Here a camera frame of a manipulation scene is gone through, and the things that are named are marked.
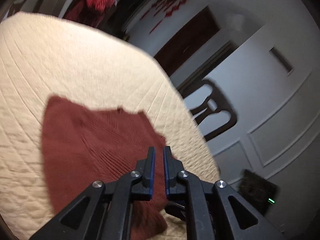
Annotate rust red knit sweater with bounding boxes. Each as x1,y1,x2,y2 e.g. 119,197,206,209
41,96,168,239

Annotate black chair at right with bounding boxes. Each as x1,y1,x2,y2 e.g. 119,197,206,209
181,79,238,141

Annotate beige quilted table cover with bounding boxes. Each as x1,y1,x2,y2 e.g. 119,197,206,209
1,12,220,239

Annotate dark red door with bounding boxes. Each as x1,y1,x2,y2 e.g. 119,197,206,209
154,6,220,76

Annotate red Chinese knot decoration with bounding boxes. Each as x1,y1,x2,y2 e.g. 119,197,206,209
140,0,189,34

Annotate red checkered garment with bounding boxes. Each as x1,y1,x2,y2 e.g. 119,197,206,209
63,0,117,28

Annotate black camera box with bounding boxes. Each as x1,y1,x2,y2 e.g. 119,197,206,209
238,169,279,216

